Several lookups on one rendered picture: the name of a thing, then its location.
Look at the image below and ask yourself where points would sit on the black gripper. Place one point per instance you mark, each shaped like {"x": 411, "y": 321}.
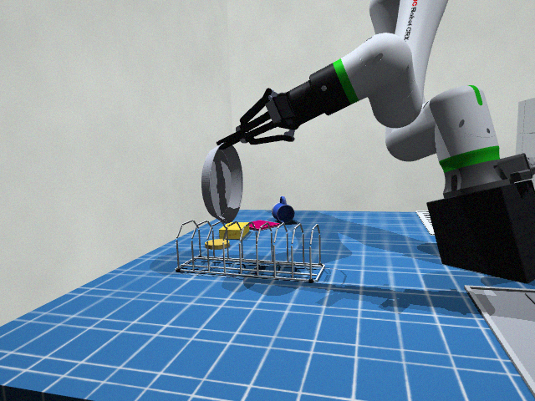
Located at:
{"x": 304, "y": 105}

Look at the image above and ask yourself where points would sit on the blue mug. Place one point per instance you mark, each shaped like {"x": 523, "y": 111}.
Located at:
{"x": 283, "y": 212}

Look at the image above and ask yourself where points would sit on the white ribbed draining mat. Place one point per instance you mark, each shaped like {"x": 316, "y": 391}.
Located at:
{"x": 426, "y": 220}

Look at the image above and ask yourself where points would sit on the silver wire dish rack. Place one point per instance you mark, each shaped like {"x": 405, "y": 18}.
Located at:
{"x": 291, "y": 263}

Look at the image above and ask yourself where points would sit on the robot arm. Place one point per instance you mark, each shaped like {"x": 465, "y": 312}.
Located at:
{"x": 389, "y": 68}

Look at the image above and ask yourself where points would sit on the white tiled backsplash wall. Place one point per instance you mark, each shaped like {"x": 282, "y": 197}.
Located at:
{"x": 526, "y": 128}

